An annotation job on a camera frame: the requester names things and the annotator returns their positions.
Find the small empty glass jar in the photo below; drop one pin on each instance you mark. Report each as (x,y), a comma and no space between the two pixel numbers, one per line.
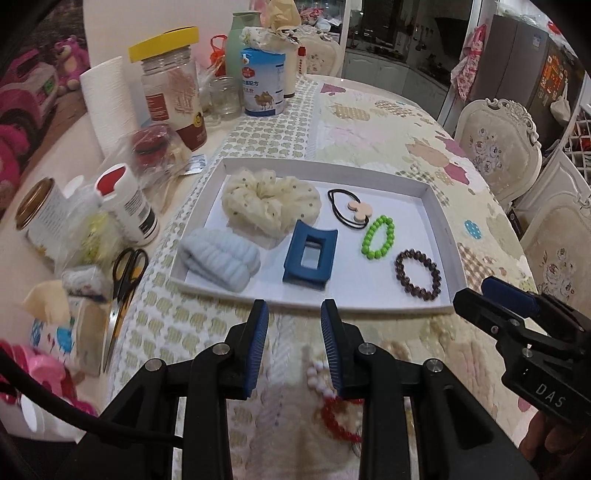
(225,99)

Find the white hanging tote bag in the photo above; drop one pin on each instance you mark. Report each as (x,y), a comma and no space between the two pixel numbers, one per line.
(561,106)

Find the small white plastic bottle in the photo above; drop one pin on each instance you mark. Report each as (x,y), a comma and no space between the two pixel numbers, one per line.
(51,422)

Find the white shallow cardboard box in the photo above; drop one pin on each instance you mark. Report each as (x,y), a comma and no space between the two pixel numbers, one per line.
(332,258)

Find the white paper cup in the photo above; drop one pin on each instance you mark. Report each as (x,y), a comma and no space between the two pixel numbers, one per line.
(293,74)

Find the plastic bag red contents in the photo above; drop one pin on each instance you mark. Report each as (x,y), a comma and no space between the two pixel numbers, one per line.
(150,147)

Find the grey refrigerator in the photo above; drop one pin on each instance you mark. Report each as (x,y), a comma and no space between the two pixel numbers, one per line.
(512,60)

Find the patchwork quilted tablecloth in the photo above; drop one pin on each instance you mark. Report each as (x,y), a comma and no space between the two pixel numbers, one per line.
(378,124)

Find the light blue fluffy scrunchie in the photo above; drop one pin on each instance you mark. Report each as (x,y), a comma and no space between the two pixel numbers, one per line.
(217,261)

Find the cartoon print tissue box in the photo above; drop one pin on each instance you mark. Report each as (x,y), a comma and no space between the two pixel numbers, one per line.
(69,332)

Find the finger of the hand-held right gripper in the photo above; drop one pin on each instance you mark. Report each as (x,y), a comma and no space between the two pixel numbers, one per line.
(510,293)
(489,316)

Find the cream dotted tulle scrunchie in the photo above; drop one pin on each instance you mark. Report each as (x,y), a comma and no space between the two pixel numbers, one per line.
(286,205)

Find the tan paper bag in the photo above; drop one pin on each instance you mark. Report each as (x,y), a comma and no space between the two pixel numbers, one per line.
(282,14)

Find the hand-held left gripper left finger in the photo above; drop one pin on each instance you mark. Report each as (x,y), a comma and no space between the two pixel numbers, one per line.
(256,353)

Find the plastic bag yellow contents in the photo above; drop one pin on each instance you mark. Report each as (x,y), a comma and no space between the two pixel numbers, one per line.
(92,235)

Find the white bottle red cap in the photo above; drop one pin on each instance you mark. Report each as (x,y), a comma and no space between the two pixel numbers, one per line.
(129,207)

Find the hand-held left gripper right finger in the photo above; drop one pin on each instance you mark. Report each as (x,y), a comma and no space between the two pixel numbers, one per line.
(330,353)

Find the cream ornate dining chair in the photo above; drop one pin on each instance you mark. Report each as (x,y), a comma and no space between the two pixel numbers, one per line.
(321,55)
(496,147)
(561,230)

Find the pale green bottle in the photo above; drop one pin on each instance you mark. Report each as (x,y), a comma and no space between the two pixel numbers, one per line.
(235,46)

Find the clear jar yellow lid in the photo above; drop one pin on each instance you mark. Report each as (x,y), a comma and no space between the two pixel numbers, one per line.
(171,87)

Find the pink plastic toy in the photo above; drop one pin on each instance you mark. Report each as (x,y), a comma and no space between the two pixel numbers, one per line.
(41,374)

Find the black yellow scissors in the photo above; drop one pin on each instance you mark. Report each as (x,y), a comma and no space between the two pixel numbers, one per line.
(122,277)

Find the floral cloth bundle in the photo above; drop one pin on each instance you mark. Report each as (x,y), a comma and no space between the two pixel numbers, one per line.
(268,36)

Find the pink floral hanging cloth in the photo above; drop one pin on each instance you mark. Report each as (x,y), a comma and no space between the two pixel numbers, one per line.
(468,64)

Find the small foil sachet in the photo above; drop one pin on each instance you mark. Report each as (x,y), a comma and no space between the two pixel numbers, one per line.
(195,165)

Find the white can gold rim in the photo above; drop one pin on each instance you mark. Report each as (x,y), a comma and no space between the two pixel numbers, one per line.
(41,219)

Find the white paper towel roll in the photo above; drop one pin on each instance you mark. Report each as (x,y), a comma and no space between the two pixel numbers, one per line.
(108,101)

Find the blue hair claw clip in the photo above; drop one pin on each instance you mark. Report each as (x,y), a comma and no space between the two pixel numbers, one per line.
(293,258)

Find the blue white powder can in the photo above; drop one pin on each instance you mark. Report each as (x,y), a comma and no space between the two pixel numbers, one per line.
(263,83)

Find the person's right hand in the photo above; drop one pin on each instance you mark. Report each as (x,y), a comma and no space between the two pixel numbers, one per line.
(545,438)

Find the small tissue packet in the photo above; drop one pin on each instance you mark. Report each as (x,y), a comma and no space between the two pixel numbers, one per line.
(87,281)

